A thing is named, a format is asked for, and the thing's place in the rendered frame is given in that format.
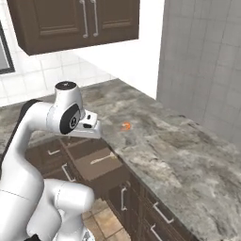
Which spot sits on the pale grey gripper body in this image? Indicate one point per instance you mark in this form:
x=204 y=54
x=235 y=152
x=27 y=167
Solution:
x=91 y=131

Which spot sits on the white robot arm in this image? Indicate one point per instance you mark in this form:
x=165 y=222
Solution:
x=22 y=175

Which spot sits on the open dark wood drawer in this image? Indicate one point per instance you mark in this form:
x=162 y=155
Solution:
x=103 y=171

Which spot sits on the dark wood drawer front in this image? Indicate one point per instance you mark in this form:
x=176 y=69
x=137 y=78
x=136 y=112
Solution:
x=40 y=157
x=150 y=200

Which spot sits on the small orange shrimp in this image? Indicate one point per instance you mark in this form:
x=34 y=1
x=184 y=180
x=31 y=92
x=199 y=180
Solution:
x=126 y=126

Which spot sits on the dark wood base cupboard door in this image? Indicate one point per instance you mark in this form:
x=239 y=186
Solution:
x=131 y=200
x=55 y=174

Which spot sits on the dark framed window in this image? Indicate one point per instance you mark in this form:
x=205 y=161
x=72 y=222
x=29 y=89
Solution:
x=3 y=53

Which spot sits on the narrow dark wood cupboard door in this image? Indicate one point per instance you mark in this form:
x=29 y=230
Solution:
x=116 y=14

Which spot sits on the wide dark wood cupboard door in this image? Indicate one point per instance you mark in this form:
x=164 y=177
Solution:
x=56 y=15

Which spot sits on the dark wood wall cupboard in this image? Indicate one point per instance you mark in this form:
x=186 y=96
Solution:
x=28 y=44

